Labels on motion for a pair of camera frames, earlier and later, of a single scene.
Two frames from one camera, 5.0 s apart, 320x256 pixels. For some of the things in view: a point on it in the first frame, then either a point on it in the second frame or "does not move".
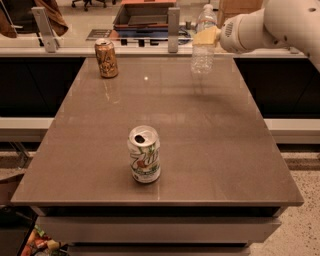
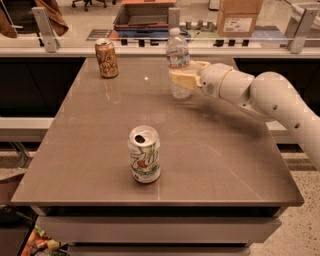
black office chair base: x=114 y=2 does not move
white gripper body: x=230 y=36 -> x=212 y=80
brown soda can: x=106 y=56 does not move
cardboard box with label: x=227 y=9 does not move
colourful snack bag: x=41 y=244 does not move
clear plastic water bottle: x=203 y=56 -> x=177 y=59
